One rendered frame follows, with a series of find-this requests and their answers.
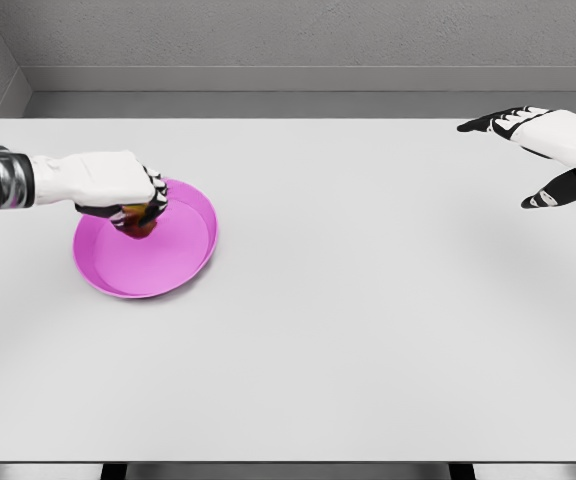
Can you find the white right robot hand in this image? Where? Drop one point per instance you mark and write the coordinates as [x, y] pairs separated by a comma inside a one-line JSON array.
[[560, 137]]

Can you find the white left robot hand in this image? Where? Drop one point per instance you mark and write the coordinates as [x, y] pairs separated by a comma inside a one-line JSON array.
[[110, 178]]

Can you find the red yellow apple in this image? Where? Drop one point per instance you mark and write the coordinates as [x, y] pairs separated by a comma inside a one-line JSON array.
[[138, 226]]

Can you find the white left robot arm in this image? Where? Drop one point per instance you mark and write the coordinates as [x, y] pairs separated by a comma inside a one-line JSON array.
[[13, 179]]

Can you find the pink round plate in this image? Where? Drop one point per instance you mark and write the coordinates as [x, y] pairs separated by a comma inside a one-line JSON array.
[[168, 260]]

